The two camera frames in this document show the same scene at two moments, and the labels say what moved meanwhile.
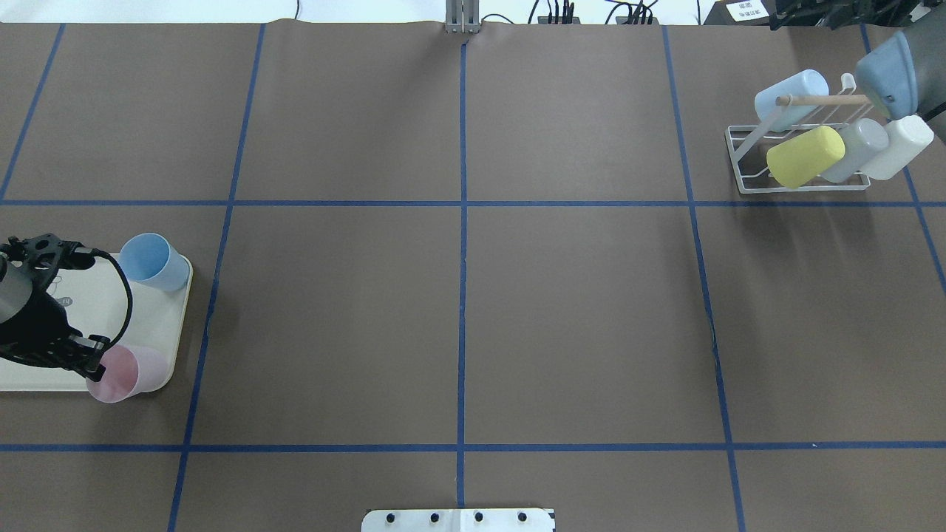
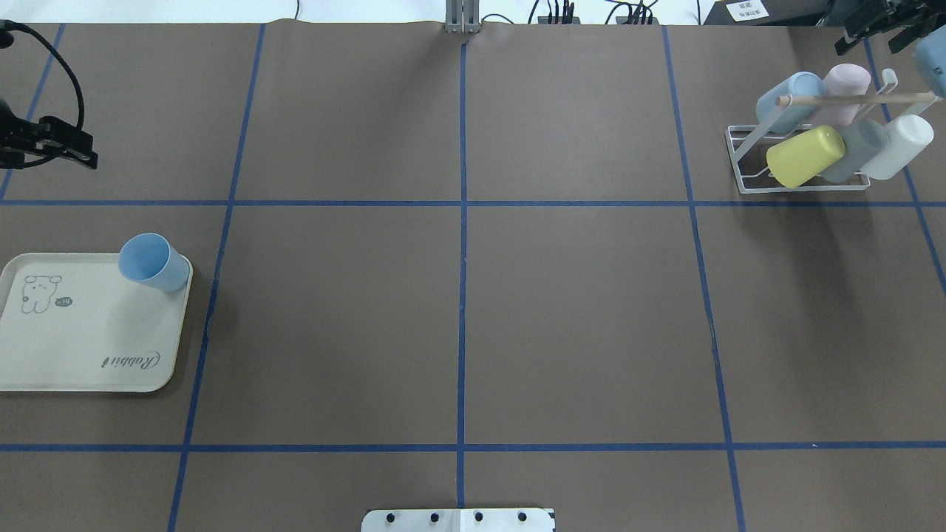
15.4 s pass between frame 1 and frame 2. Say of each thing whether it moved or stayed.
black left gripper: moved
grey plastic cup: stayed
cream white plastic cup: stayed
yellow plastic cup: stayed
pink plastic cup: moved
